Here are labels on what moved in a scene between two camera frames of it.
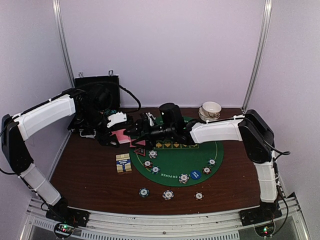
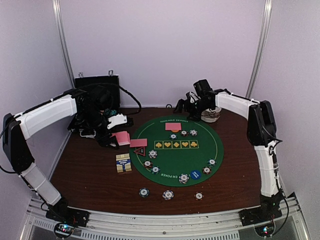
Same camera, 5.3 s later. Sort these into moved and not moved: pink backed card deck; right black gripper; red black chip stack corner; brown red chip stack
Moved: right black gripper
Not moved: brown red chip stack; pink backed card deck; red black chip stack corner
